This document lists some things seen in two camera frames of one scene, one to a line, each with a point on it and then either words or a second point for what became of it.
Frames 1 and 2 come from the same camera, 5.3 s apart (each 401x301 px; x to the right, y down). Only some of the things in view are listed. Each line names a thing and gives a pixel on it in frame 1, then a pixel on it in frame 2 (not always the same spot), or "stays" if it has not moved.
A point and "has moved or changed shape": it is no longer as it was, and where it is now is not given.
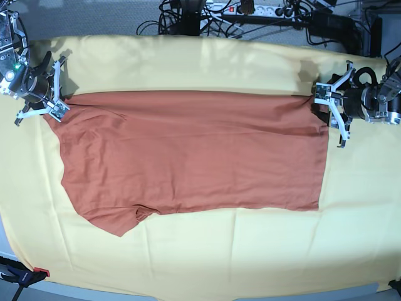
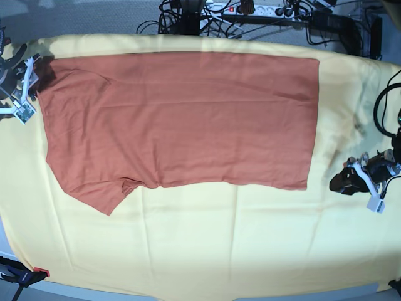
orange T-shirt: (126, 156) has moved or changed shape
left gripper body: (42, 91) -> (23, 96)
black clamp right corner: (396, 285) stays
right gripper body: (345, 98) -> (376, 169)
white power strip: (234, 10) stays
